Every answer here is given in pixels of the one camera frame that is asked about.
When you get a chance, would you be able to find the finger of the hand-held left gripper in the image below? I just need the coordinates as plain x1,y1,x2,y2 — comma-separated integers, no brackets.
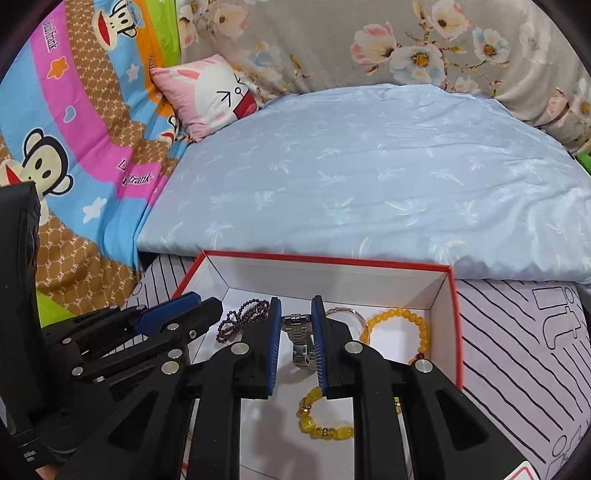
46,298,225,480
44,292,202,365

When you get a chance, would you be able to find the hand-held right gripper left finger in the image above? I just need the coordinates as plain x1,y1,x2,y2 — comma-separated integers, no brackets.
185,296,283,480

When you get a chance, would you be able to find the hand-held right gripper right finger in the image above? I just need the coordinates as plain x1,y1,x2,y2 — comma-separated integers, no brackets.
311,295,532,480

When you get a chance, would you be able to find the silver wrist watch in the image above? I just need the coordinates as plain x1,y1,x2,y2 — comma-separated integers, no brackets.
281,313,319,370

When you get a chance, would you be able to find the purple bead bracelet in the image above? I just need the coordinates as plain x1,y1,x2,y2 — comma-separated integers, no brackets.
216,298,271,344

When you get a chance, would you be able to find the gold bangle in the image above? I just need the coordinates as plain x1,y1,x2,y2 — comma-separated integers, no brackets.
325,306,368,344

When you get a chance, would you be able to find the yellow-green bead bracelet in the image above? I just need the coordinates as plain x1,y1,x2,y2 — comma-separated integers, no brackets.
295,385,402,441

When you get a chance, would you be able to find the red cardboard box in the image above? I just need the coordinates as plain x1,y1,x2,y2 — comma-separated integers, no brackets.
170,249,465,480

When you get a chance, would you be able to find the orange bead bracelet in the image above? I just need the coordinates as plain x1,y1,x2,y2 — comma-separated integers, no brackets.
359,308,432,365

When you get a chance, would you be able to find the light blue quilt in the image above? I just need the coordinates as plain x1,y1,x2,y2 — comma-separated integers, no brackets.
136,83,591,289

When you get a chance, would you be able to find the cartoon monkey printed blanket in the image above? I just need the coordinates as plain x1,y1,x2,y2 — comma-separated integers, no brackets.
0,0,190,324

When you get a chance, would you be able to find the pink rabbit pillow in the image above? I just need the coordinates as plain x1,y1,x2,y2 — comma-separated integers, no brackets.
150,54,264,143

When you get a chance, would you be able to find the grey floral quilt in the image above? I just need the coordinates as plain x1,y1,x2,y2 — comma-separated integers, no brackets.
175,0,591,155

